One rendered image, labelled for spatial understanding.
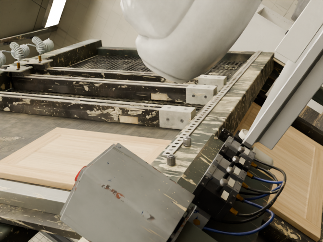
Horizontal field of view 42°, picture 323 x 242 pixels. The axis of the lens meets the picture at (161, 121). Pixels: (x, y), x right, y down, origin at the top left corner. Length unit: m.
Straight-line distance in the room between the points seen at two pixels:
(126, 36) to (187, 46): 6.40
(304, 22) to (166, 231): 0.36
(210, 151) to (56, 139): 0.56
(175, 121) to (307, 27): 0.99
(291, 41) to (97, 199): 0.38
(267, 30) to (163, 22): 4.23
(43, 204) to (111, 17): 6.20
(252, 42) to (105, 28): 3.06
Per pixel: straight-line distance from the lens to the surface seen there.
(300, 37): 0.65
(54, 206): 1.10
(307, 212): 1.88
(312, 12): 0.65
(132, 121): 1.64
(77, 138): 1.52
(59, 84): 2.16
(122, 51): 2.99
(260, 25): 4.94
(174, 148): 1.28
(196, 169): 1.18
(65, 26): 7.72
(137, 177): 0.70
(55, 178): 1.25
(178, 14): 0.72
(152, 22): 0.74
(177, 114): 1.56
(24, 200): 1.15
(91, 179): 0.66
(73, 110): 1.76
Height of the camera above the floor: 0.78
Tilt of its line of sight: 8 degrees up
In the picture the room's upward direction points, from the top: 56 degrees counter-clockwise
